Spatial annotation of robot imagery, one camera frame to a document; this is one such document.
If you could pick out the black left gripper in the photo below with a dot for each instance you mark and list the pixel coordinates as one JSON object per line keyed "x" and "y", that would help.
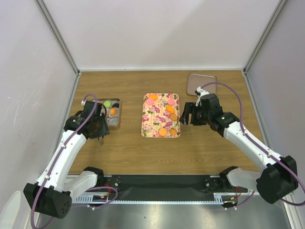
{"x": 104, "y": 130}

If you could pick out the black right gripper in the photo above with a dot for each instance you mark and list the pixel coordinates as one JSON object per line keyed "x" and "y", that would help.
{"x": 188, "y": 108}

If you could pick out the orange flower cookie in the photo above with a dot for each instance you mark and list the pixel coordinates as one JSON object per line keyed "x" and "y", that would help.
{"x": 173, "y": 132}

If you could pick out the green cookie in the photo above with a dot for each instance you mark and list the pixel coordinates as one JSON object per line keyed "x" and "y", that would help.
{"x": 107, "y": 104}

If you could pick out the black sandwich cookie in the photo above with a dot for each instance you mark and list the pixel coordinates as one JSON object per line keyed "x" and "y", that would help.
{"x": 116, "y": 105}

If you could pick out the brown tin lid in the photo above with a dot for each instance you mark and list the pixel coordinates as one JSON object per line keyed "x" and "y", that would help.
{"x": 195, "y": 80}

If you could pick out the metal serving tongs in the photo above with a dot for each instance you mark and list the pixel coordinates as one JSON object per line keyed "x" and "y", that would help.
{"x": 101, "y": 141}

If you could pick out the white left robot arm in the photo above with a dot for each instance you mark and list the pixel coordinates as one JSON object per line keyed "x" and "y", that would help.
{"x": 52, "y": 194}

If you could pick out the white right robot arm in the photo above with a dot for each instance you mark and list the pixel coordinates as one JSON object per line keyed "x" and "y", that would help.
{"x": 277, "y": 175}

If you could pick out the plain brown round cookie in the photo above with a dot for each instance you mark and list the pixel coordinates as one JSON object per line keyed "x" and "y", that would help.
{"x": 174, "y": 117}

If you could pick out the orange fish shaped cookie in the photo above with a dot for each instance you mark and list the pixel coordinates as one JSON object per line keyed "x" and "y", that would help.
{"x": 170, "y": 109}

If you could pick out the pink cookie right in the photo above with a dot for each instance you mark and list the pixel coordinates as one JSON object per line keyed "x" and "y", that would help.
{"x": 171, "y": 102}

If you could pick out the pink cookie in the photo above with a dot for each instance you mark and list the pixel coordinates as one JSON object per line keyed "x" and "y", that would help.
{"x": 171, "y": 102}
{"x": 149, "y": 101}

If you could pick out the brown cookie tin box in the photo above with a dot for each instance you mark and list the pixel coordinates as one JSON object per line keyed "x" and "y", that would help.
{"x": 113, "y": 122}

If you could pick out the floral serving tray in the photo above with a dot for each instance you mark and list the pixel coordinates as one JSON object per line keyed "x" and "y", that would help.
{"x": 155, "y": 116}

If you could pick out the dotted biscuit bottom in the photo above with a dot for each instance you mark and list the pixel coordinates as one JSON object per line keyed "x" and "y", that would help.
{"x": 162, "y": 132}

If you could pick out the orange round cookie tray top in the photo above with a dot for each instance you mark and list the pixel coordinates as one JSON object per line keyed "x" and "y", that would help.
{"x": 153, "y": 96}

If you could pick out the pink cookie left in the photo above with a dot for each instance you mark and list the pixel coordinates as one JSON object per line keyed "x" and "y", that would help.
{"x": 149, "y": 101}

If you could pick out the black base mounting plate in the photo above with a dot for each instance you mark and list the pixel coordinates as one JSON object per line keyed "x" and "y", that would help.
{"x": 206, "y": 183}

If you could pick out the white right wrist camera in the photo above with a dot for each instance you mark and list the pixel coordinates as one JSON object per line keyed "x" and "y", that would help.
{"x": 200, "y": 92}

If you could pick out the aluminium cable duct rail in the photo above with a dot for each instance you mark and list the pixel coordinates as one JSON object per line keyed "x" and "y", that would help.
{"x": 160, "y": 196}

